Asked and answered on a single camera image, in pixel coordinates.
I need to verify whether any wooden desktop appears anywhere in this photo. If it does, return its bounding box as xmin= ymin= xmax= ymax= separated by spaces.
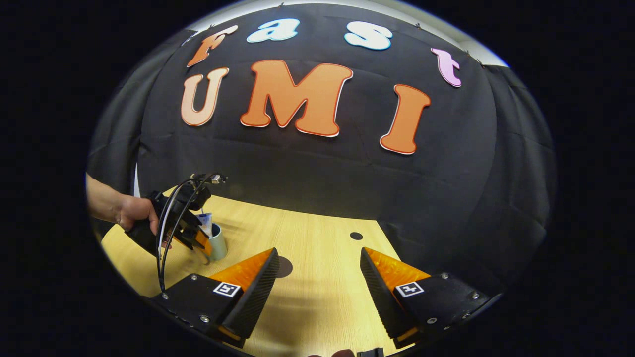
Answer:
xmin=101 ymin=186 xmax=412 ymax=357

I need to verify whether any black backdrop cloth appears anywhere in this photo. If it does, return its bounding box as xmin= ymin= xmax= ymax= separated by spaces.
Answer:
xmin=87 ymin=4 xmax=557 ymax=298

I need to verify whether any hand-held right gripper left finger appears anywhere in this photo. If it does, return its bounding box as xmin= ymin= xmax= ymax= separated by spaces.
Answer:
xmin=149 ymin=248 xmax=280 ymax=349

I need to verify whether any grey-blue cup with wooden handle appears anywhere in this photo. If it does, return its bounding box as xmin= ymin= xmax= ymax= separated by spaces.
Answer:
xmin=206 ymin=223 xmax=229 ymax=262

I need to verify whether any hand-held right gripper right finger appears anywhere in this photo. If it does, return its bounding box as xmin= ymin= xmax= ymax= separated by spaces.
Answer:
xmin=360 ymin=247 xmax=492 ymax=349

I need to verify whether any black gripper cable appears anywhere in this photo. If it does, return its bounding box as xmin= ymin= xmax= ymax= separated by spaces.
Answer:
xmin=156 ymin=174 xmax=220 ymax=293

